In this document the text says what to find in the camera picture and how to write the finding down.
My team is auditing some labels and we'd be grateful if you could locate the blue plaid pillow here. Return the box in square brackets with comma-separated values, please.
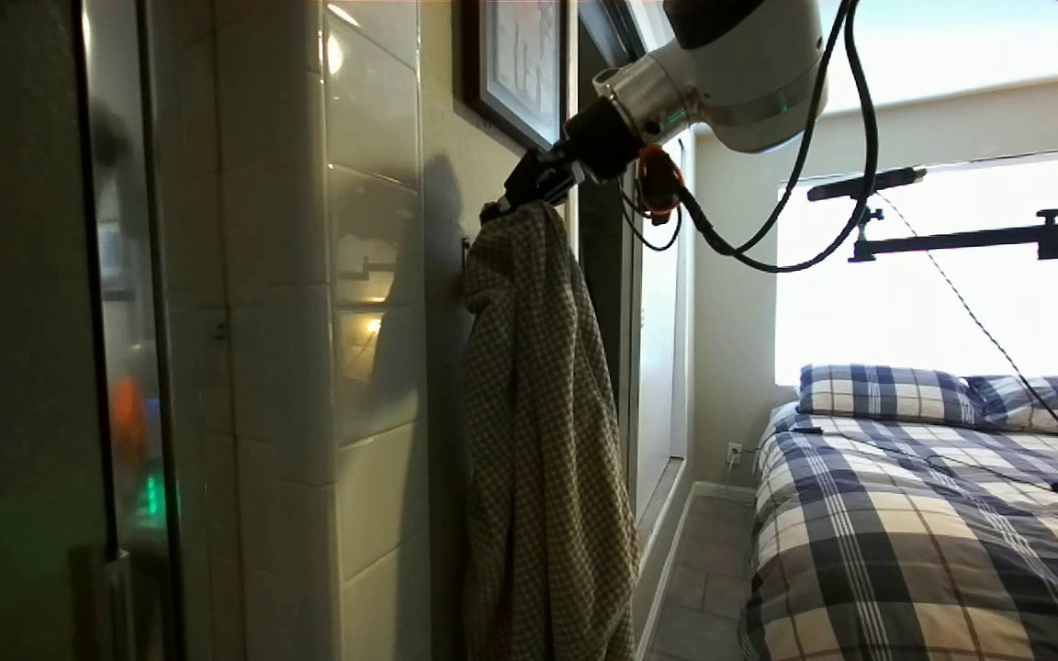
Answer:
[794, 359, 982, 430]
[968, 371, 1058, 445]

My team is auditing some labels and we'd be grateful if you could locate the blue plaid bed duvet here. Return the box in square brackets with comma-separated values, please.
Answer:
[742, 400, 1058, 661]

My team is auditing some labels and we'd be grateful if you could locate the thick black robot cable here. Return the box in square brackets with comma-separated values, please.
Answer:
[617, 0, 888, 281]

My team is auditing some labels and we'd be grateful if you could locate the glass shower door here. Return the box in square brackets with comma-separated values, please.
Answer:
[71, 0, 186, 661]

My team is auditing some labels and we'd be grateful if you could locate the thin black camera cable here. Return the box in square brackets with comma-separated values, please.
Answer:
[877, 196, 1058, 485]

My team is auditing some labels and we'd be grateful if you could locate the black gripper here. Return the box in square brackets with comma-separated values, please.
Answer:
[479, 140, 583, 231]

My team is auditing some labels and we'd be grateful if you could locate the dark framed picture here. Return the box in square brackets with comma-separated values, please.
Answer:
[457, 0, 578, 160]

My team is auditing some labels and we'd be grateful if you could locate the beige checkered cloth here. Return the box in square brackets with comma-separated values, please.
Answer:
[452, 204, 639, 661]

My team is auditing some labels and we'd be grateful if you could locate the white sliding closet door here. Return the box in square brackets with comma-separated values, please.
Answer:
[623, 134, 694, 534]

